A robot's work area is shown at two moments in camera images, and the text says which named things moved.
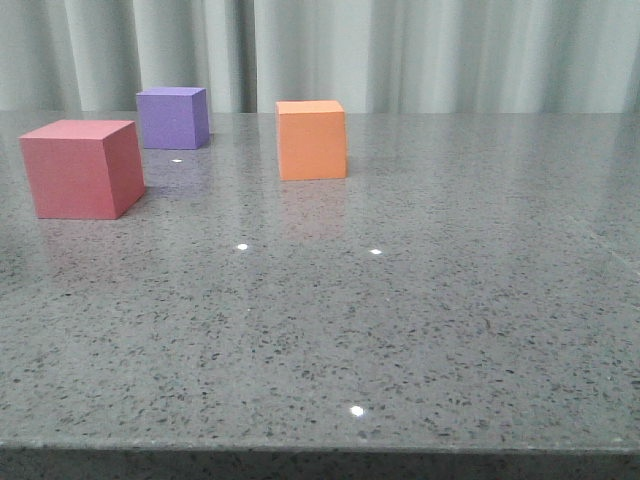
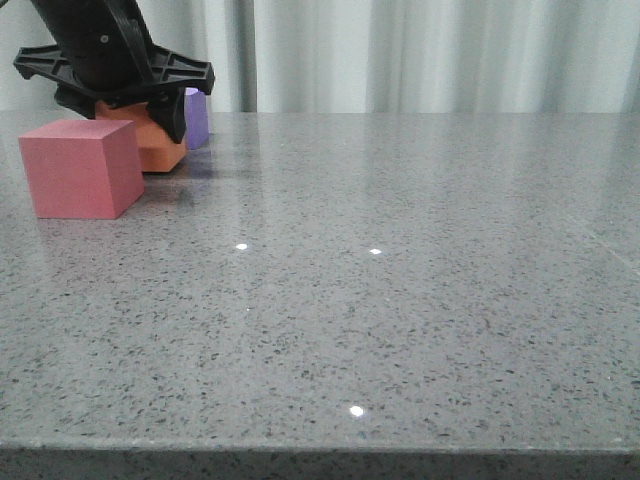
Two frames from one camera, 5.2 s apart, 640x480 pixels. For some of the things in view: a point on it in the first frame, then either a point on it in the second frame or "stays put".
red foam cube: [83, 169] stays put
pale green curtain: [375, 56] stays put
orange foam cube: [312, 139] to [159, 150]
